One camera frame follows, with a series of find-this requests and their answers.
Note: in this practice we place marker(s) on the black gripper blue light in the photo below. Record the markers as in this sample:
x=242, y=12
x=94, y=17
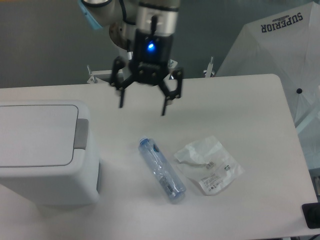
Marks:
x=149, y=65

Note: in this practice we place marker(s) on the white trash can grey button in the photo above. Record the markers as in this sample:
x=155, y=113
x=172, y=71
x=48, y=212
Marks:
x=48, y=153

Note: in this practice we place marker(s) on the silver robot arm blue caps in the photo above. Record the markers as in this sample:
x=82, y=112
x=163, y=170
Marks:
x=145, y=30

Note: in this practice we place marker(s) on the metal clamp bolt right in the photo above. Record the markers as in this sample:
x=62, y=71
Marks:
x=209, y=71

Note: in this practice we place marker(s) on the crumpled clear plastic bag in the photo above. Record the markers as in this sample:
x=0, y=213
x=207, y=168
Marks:
x=207, y=163

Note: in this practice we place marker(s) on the clear blue plastic bottle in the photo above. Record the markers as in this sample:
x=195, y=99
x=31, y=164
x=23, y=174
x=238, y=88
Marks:
x=162, y=169

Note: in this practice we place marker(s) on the white umbrella with lettering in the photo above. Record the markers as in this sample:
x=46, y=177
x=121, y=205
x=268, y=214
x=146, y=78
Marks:
x=286, y=44

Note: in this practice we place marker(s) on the black device at table edge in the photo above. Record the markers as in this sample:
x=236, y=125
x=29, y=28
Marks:
x=311, y=212

